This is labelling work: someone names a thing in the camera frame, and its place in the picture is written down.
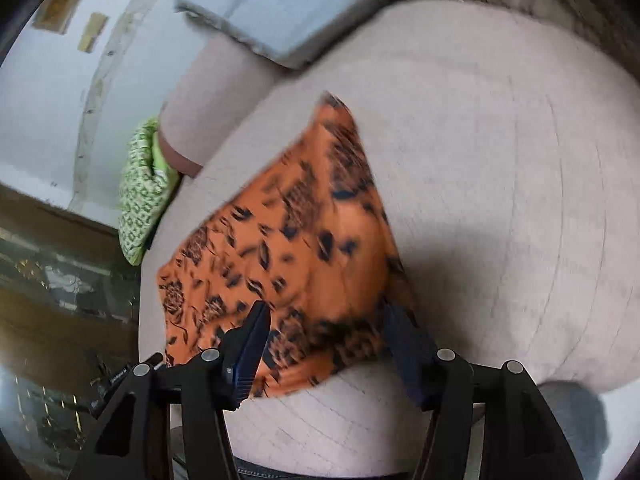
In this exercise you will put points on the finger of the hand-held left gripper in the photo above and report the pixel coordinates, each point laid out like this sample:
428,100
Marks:
154,359

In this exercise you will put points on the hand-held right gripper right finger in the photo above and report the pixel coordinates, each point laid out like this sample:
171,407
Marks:
407,355

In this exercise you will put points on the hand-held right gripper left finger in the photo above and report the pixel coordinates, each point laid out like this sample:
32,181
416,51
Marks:
250,350

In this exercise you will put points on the orange black floral blouse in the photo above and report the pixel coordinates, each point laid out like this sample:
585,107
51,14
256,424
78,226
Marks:
300,240

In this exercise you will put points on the wooden cabinet glass door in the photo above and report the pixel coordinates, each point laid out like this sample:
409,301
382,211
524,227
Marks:
55,280

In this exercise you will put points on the green checkered folded blanket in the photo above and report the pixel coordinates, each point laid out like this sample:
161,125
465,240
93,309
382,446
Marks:
142,195

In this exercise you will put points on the person's right leg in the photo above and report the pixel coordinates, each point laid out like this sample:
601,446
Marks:
570,415

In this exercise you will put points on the pink quilted bed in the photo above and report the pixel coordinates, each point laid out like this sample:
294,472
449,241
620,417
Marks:
500,185

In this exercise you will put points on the pink brown bolster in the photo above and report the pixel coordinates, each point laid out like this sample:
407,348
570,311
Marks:
215,105

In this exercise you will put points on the grey blue pillow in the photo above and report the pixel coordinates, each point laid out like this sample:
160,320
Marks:
290,5

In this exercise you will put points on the yellow wall plate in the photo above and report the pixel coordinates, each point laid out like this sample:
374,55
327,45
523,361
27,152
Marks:
92,32
52,12

